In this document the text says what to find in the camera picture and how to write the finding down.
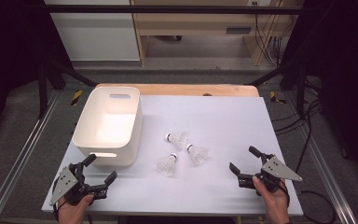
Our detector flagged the white plastic bin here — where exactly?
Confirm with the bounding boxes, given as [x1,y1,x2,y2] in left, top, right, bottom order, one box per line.
[72,86,144,167]

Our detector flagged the black metal stand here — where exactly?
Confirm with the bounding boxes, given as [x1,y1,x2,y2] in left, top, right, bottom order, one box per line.
[37,58,98,119]
[245,60,310,119]

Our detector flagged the person's right hand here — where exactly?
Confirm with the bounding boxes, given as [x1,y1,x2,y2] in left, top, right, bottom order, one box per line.
[252,175,291,224]

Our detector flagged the light wooden desk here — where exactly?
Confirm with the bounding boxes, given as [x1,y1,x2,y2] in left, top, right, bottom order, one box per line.
[130,0,303,67]

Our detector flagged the white feather shuttlecock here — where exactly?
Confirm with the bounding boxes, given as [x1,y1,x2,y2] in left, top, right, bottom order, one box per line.
[164,133,189,150]
[157,152,179,178]
[186,143,209,166]

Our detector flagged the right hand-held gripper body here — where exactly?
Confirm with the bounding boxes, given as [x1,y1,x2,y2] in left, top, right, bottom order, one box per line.
[237,153,304,197]

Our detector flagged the black hanging cables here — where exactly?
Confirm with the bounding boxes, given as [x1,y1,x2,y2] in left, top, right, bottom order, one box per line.
[253,1,286,67]

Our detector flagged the black horizontal frame bar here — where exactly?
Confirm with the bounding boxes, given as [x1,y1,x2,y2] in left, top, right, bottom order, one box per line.
[41,4,306,15]

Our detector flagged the person's dark clothing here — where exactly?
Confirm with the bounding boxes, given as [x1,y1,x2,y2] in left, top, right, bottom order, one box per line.
[117,216,238,224]

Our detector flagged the wooden table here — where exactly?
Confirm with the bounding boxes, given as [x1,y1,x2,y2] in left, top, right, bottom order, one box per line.
[95,82,260,98]

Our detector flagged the black floor cables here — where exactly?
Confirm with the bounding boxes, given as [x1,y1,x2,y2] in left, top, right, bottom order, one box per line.
[273,77,337,224]

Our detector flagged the yellow black floor tape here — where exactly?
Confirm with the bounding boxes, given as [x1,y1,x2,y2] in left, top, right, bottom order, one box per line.
[268,91,288,105]
[70,90,84,107]

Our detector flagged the white table sheet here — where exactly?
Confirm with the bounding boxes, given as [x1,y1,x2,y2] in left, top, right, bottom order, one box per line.
[41,94,304,217]

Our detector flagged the person's left hand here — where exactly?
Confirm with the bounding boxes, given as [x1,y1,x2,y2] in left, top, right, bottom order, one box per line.
[57,194,95,224]

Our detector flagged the black gripper wrist strap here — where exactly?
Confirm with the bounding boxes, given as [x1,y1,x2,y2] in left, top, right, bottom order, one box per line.
[279,179,292,207]
[51,180,69,224]

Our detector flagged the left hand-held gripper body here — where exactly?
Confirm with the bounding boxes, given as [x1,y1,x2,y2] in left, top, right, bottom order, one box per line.
[48,161,108,207]

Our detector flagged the aluminium floor rail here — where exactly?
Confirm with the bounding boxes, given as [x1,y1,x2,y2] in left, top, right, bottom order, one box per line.
[283,92,358,224]
[0,90,62,224]

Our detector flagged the white cabinet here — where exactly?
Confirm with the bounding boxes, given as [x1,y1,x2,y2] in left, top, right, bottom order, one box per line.
[43,0,142,63]

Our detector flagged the black curtain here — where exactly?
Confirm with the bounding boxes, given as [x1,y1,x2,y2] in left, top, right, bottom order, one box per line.
[0,0,73,152]
[283,0,358,190]

